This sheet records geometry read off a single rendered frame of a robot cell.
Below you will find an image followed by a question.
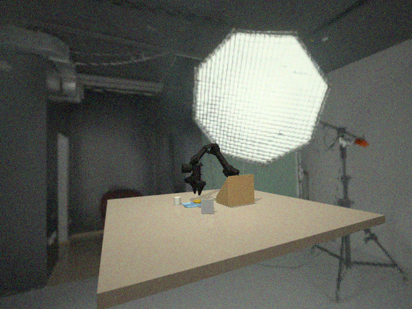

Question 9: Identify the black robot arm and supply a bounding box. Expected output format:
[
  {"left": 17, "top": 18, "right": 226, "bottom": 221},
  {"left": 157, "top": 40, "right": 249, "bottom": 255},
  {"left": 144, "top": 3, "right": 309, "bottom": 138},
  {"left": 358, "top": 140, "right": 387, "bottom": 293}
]
[{"left": 182, "top": 144, "right": 239, "bottom": 183}]

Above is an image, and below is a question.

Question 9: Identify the light blue square mat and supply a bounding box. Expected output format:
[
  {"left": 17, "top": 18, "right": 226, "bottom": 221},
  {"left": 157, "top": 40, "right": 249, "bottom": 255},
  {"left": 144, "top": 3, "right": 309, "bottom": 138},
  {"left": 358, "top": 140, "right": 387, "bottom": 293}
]
[{"left": 182, "top": 202, "right": 201, "bottom": 208}]

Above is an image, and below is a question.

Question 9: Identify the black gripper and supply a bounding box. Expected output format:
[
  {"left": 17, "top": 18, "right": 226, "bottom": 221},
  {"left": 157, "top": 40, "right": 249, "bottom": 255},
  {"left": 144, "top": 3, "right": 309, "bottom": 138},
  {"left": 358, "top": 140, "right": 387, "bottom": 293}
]
[{"left": 190, "top": 173, "right": 206, "bottom": 196}]

